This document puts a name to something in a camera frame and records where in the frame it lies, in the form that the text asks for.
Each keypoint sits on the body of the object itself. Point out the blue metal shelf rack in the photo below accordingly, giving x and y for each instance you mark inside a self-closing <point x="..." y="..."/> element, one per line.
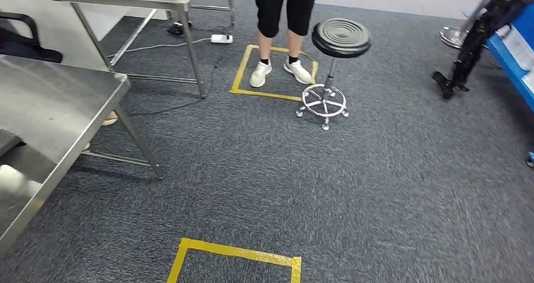
<point x="507" y="68"/>

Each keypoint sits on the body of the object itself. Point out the yellow floor tape square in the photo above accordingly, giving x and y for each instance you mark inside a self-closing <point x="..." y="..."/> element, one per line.
<point x="233" y="252"/>
<point x="267" y="94"/>

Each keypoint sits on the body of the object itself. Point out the white power strip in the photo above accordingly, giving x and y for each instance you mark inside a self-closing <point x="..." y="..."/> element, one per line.
<point x="221" y="39"/>

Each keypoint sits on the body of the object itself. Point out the black stool chrome base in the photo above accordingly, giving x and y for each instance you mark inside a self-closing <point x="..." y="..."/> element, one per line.
<point x="342" y="37"/>

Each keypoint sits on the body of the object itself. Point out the black power adapter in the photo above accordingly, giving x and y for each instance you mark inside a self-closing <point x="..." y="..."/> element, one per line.
<point x="177" y="28"/>

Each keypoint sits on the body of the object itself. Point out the chrome stanchion base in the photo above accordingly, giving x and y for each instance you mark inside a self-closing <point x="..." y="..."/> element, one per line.
<point x="450" y="37"/>

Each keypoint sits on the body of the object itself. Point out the black legged stand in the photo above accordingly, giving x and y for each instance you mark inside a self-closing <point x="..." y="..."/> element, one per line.
<point x="475" y="43"/>

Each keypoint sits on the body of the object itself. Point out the white desk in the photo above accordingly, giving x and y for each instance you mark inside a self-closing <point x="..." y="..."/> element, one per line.
<point x="50" y="22"/>

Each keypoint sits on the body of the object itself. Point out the black office chair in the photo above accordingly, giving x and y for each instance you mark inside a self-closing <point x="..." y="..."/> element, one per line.
<point x="29" y="51"/>

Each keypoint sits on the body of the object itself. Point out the translucent white crate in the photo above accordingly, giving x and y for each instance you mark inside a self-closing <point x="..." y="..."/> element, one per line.
<point x="521" y="47"/>

